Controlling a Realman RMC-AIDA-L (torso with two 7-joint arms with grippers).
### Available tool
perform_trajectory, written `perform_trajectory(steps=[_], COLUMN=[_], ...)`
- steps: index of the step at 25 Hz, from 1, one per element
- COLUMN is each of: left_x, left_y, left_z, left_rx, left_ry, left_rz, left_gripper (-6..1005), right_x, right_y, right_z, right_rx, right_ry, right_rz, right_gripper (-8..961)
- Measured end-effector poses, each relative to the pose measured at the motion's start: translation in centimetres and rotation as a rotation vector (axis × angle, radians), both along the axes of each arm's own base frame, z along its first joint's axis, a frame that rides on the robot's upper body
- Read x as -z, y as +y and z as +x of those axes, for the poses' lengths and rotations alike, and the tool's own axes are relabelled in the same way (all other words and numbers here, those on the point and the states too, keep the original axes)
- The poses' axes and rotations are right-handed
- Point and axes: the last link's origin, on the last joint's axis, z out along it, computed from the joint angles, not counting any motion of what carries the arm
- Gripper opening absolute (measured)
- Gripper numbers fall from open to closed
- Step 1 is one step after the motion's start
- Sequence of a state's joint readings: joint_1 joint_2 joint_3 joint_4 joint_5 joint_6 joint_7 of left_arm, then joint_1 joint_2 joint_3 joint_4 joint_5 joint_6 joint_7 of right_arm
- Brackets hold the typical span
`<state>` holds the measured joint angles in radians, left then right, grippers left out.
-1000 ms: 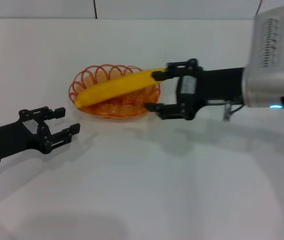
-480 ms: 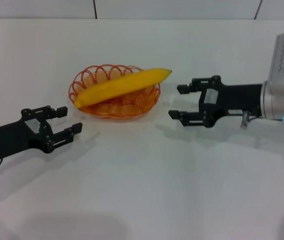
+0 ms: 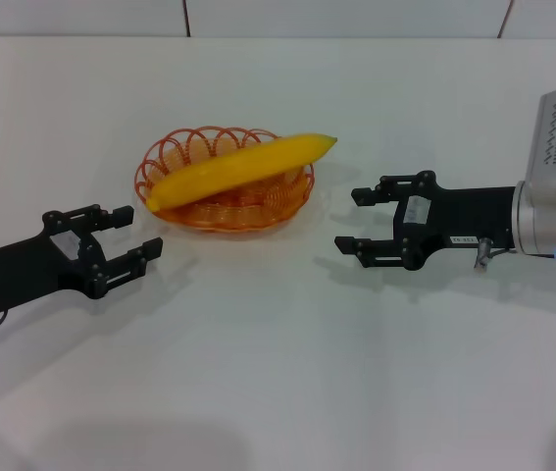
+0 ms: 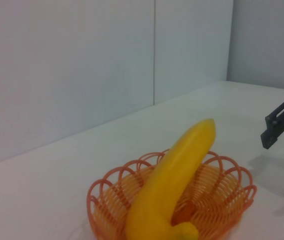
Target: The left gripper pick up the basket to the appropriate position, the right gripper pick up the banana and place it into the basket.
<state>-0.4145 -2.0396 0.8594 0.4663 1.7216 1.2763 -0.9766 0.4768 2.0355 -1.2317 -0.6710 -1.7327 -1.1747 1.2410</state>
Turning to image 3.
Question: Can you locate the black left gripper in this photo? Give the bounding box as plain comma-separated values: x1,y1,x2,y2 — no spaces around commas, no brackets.
0,204,165,316

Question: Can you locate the orange wire basket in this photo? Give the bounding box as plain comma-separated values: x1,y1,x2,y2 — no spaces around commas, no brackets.
133,126,316,231

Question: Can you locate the right wrist connector cable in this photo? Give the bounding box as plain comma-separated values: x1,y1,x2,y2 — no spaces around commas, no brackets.
473,236,519,272

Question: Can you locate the yellow banana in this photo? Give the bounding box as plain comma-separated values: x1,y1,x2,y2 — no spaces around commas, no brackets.
147,132,339,213

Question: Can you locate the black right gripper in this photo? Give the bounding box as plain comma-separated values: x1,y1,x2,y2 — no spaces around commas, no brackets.
333,171,522,272

